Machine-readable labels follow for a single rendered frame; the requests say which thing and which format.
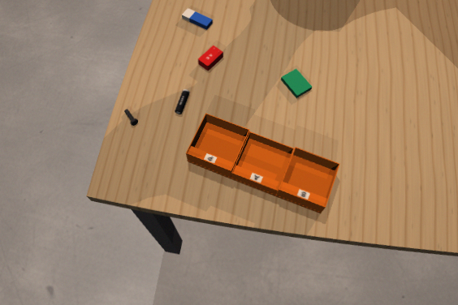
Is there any green rectangular block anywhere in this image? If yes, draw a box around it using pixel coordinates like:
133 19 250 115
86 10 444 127
281 69 312 98

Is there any blue and white eraser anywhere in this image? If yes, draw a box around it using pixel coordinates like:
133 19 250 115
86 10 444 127
182 9 213 30

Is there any black bolt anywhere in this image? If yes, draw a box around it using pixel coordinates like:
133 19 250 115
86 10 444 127
124 109 138 126

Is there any red 9v battery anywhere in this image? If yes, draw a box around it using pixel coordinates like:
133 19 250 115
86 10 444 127
198 45 223 71

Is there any orange three-compartment bin rack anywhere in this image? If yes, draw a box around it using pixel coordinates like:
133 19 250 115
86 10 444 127
186 114 339 213

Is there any black aa battery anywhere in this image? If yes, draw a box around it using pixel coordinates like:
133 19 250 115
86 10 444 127
175 89 190 114

